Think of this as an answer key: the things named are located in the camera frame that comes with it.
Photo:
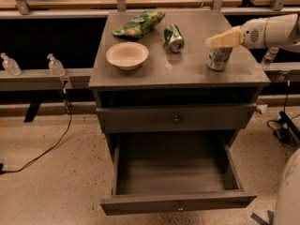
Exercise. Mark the clear water bottle right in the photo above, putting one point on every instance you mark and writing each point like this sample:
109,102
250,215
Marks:
269,57

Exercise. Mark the clear bottle far left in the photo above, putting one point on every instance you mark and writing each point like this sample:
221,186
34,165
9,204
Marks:
10,65

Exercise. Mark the green soda can lying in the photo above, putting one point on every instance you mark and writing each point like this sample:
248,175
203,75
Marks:
174,38

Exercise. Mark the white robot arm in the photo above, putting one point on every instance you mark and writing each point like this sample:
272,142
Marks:
279,32

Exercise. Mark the silver 7up can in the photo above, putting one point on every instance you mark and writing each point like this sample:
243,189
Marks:
219,58

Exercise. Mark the clear bottle on rail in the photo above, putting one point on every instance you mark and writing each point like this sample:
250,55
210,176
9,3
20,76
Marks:
55,66

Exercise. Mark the open grey middle drawer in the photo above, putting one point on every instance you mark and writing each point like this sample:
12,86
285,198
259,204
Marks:
173,172

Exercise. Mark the white paper bowl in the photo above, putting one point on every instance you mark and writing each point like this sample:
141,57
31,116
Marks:
127,55

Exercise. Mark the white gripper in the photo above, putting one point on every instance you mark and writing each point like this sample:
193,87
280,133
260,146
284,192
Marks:
253,36

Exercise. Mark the closed grey upper drawer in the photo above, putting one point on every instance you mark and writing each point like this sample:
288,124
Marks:
174,118

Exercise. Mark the blue floor tape mark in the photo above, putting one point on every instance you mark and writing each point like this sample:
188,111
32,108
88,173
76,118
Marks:
267,218

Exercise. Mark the grey drawer cabinet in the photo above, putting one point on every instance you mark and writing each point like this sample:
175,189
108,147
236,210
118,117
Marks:
169,78

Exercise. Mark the grey metal rail shelf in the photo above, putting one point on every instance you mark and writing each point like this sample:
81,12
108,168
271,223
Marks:
42,79

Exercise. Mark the green chip bag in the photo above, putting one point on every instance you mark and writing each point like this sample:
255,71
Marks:
140,25

